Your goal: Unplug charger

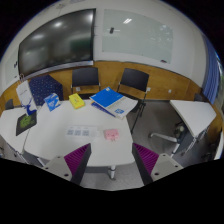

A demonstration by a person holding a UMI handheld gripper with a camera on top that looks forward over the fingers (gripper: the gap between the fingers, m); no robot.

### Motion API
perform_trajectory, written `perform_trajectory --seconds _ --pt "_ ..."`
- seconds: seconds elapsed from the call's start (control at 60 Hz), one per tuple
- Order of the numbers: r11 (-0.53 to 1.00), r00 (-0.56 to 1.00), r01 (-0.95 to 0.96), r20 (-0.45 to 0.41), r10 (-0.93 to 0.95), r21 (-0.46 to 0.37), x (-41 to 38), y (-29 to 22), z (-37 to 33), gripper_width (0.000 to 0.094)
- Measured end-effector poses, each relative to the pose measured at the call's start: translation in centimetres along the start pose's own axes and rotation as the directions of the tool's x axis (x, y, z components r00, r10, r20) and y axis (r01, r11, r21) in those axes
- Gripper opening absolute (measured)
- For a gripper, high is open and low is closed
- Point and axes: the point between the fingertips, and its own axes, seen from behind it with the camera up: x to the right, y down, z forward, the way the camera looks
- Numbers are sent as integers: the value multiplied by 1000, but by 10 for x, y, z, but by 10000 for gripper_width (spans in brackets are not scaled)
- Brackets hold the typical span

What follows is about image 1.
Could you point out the white side table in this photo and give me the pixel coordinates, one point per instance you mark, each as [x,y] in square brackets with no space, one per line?
[195,115]

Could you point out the black whiteboard eraser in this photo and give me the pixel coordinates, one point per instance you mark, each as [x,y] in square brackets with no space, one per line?
[111,30]

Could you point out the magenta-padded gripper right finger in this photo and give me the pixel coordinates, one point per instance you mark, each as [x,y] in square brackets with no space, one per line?
[146,159]

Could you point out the pink charger block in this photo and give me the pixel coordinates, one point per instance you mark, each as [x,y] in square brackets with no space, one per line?
[111,134]

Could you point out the white paper bag blue deer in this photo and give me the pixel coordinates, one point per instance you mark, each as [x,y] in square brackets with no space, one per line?
[26,96]

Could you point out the white and blue booklet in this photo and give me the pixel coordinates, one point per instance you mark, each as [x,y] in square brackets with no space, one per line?
[125,108]

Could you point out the yellow box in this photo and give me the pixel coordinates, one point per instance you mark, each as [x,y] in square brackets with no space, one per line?
[77,100]

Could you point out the blue curtain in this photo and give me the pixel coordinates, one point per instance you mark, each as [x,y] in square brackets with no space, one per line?
[211,73]

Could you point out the blue book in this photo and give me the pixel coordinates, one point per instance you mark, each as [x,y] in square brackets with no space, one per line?
[106,97]

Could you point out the blue tissue box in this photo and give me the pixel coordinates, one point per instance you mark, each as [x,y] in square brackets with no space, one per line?
[52,101]

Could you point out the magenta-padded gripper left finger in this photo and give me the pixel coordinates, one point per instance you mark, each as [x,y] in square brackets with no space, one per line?
[78,159]

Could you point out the large black wall display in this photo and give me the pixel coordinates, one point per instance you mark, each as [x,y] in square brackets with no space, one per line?
[56,40]

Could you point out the glass wall whiteboard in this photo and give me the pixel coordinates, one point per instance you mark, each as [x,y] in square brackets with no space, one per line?
[140,35]

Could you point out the black chair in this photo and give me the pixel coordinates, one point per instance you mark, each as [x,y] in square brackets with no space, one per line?
[9,104]
[85,76]
[134,79]

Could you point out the navy dotted bag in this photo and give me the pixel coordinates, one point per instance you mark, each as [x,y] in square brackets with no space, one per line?
[46,87]

